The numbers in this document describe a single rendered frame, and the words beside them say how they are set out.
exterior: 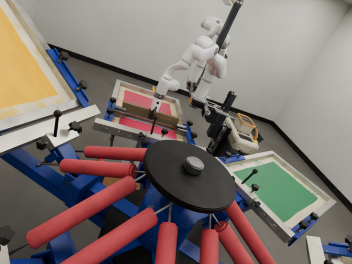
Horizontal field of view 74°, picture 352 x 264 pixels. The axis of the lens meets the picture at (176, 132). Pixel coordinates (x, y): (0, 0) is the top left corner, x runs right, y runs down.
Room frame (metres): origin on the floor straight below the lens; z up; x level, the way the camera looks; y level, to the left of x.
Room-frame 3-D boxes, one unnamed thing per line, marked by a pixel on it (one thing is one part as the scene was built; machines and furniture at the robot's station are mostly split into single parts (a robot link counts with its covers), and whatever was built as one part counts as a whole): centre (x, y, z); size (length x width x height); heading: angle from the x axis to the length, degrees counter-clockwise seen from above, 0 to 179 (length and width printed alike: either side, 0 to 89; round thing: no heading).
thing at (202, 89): (1.94, -0.07, 1.21); 0.16 x 0.13 x 0.15; 103
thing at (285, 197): (1.30, -0.69, 1.05); 1.08 x 0.61 x 0.23; 139
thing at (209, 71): (1.93, -0.06, 1.37); 0.13 x 0.10 x 0.16; 60
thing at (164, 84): (1.52, 0.18, 1.24); 0.15 x 0.10 x 0.11; 151
